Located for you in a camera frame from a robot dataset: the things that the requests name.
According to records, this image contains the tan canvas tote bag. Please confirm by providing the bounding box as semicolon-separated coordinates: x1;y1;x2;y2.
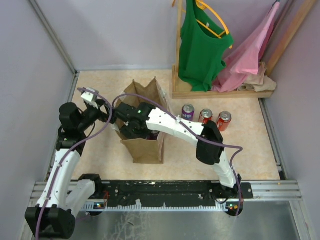
113;77;172;164

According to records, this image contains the purple fanta can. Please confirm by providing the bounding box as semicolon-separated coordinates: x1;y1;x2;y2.
148;130;160;140
181;103;195;122

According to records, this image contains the red coke can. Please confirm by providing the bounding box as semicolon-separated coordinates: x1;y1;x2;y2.
198;108;213;124

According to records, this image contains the red cola can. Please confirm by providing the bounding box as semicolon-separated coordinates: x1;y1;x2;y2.
216;111;232;132

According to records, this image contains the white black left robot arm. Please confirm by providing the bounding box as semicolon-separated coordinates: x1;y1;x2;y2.
25;99;112;240

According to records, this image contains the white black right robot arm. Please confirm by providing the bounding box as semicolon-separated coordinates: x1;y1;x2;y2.
112;102;241;198

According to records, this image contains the wooden clothes rack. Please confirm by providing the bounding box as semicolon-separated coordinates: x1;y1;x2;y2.
170;0;318;99

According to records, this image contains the green tank top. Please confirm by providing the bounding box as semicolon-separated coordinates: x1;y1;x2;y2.
178;0;234;92

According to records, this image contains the pink shirt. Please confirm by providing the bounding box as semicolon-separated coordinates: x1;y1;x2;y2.
211;0;280;93

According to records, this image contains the beige cloth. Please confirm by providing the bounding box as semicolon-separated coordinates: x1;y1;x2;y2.
236;62;277;92

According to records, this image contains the yellow clothes hanger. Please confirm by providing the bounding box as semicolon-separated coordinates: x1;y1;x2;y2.
172;0;234;50

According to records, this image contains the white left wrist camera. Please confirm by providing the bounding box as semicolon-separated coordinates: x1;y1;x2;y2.
81;87;99;109

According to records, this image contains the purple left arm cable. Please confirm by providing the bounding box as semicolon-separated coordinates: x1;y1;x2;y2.
34;87;116;240

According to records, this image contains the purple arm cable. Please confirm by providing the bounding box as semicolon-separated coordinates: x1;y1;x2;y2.
111;93;244;218
34;87;116;240

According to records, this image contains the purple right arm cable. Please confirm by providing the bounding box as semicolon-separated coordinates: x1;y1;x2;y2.
111;93;244;218

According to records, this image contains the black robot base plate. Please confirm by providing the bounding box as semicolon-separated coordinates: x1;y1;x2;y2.
89;180;253;208

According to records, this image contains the aluminium frame rail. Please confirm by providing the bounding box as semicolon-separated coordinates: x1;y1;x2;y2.
29;179;303;213

